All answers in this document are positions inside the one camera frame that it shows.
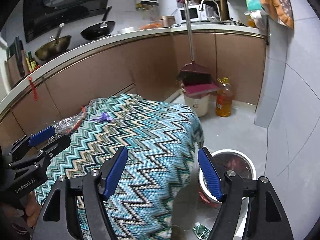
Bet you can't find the clear plastic bag red strip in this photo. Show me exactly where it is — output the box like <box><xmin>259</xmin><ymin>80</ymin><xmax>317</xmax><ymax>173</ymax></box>
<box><xmin>51</xmin><ymin>107</ymin><xmax>86</xmax><ymax>140</ymax></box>

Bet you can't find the small purple scrap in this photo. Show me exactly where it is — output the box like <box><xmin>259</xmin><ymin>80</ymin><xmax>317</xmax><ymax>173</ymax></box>
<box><xmin>90</xmin><ymin>112</ymin><xmax>113</xmax><ymax>123</ymax></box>

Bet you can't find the white rimmed trash bin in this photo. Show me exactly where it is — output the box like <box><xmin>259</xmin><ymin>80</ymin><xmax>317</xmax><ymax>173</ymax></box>
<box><xmin>198</xmin><ymin>147</ymin><xmax>257</xmax><ymax>206</ymax></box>

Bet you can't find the beige trash bucket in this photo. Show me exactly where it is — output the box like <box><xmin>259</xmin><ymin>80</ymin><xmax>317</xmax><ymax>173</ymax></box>
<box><xmin>183</xmin><ymin>92</ymin><xmax>210</xmax><ymax>117</ymax></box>

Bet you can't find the chrome kitchen faucet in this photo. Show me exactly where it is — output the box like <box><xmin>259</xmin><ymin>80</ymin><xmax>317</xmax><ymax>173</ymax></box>
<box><xmin>198</xmin><ymin>0</ymin><xmax>222</xmax><ymax>23</ymax></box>

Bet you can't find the person left hand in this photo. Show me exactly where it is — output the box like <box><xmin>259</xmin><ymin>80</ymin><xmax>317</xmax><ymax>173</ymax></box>
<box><xmin>25</xmin><ymin>191</ymin><xmax>41</xmax><ymax>227</ymax></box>

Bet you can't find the green wrapper on floor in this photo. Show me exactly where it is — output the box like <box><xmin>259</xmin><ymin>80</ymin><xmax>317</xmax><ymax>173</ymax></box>
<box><xmin>193</xmin><ymin>222</ymin><xmax>211</xmax><ymax>240</ymax></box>

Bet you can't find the red hanging tag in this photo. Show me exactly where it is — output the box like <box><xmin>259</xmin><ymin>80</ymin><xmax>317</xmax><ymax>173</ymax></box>
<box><xmin>28</xmin><ymin>76</ymin><xmax>38</xmax><ymax>101</ymax></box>

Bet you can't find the zigzag patterned blue cloth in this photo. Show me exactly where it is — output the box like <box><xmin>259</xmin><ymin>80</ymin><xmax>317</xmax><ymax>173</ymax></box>
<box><xmin>35</xmin><ymin>94</ymin><xmax>204</xmax><ymax>239</ymax></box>

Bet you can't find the cooking oil bottle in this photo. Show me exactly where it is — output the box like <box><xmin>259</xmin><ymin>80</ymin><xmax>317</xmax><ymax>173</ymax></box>
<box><xmin>215</xmin><ymin>77</ymin><xmax>233</xmax><ymax>117</ymax></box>

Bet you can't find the brass wok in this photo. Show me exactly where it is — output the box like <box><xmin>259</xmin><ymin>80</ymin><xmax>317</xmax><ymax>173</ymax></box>
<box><xmin>35</xmin><ymin>23</ymin><xmax>72</xmax><ymax>61</ymax></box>

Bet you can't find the maroon dustpan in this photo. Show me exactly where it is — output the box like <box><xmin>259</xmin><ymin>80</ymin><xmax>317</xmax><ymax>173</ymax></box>
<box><xmin>180</xmin><ymin>81</ymin><xmax>218</xmax><ymax>97</ymax></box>

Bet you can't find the black frying pan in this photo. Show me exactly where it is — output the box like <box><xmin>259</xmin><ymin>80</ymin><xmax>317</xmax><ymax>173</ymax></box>
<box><xmin>80</xmin><ymin>5</ymin><xmax>116</xmax><ymax>41</ymax></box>

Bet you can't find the black range hood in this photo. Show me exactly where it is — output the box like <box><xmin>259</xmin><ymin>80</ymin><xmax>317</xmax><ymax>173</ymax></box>
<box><xmin>23</xmin><ymin>0</ymin><xmax>108</xmax><ymax>42</ymax></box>

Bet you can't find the white microwave oven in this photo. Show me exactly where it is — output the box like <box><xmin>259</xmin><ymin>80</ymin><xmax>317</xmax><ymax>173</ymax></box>
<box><xmin>178</xmin><ymin>4</ymin><xmax>206</xmax><ymax>23</ymax></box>

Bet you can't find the rice cooker pot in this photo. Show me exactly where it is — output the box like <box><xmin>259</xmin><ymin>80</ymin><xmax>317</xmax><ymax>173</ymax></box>
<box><xmin>158</xmin><ymin>15</ymin><xmax>176</xmax><ymax>28</ymax></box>

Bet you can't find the orange patterned hanging cloth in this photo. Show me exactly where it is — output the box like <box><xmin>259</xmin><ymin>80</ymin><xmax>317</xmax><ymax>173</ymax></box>
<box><xmin>260</xmin><ymin>0</ymin><xmax>294</xmax><ymax>29</ymax></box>

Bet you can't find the maroon broom with metal handle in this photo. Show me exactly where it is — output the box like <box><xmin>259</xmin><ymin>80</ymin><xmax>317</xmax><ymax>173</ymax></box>
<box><xmin>176</xmin><ymin>0</ymin><xmax>212</xmax><ymax>86</ymax></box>

